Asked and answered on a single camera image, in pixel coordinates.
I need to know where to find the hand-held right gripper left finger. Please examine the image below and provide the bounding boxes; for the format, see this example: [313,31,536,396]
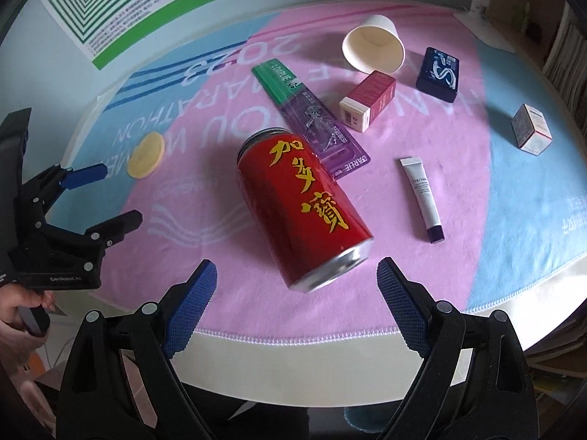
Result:
[55,259,218,440]

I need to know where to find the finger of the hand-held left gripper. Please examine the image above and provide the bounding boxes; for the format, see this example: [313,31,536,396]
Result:
[33,209,144,250]
[18,162,109,225]

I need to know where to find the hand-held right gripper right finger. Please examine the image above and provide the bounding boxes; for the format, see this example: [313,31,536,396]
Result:
[376,257,539,440]

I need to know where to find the red drink can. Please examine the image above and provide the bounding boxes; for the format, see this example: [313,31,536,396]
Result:
[237,128,374,294]

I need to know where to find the red and white small box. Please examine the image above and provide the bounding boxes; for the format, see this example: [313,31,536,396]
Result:
[339,70,397,133]

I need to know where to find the white small box red trim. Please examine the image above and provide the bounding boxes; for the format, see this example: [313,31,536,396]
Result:
[511,103,552,157]

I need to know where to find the person's left hand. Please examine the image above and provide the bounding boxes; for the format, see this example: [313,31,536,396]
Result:
[0,282,56,370]

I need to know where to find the yellow round disc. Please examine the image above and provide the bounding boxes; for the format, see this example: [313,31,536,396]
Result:
[127,132,166,179]

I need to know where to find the pink and blue printed towel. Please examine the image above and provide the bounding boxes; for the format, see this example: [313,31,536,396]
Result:
[59,2,587,344]

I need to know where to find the white tube dark cap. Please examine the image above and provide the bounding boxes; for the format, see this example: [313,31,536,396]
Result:
[399,157,445,243]

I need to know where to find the person's black trousers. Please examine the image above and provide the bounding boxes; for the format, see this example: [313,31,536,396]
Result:
[176,373,400,440]

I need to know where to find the green purple toothbrush package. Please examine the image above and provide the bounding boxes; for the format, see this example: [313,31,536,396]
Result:
[251,58,371,180]

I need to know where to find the dark blue gum box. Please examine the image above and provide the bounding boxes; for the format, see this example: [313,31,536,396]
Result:
[416,47,462,103]

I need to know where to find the white paper cup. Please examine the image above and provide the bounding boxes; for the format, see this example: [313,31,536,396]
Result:
[342,14,406,75]

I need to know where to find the wooden bookshelf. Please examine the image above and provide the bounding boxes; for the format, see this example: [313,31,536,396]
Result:
[472,0,587,115]

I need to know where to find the green striped wall poster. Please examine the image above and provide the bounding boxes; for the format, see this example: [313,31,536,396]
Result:
[37,0,221,72]

